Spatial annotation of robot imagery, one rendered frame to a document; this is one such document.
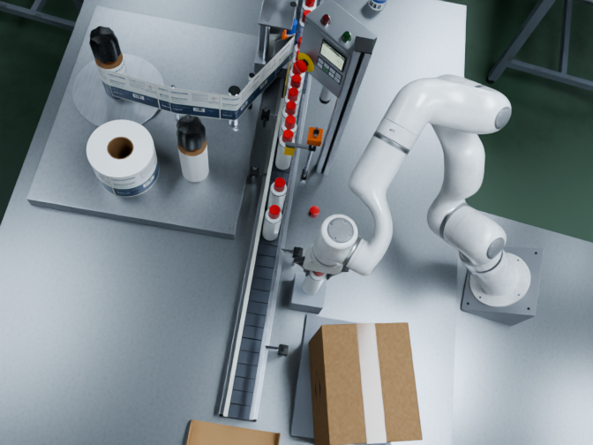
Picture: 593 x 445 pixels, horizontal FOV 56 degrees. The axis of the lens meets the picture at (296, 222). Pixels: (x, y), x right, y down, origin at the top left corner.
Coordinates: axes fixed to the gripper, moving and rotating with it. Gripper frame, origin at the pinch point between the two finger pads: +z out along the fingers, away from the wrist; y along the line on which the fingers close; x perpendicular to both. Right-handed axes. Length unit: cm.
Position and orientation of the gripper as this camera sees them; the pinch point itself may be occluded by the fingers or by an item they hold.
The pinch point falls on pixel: (318, 271)
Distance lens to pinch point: 155.3
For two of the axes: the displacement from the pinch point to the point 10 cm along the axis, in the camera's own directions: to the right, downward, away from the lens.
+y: -9.8, -1.7, -0.6
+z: -1.2, 3.7, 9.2
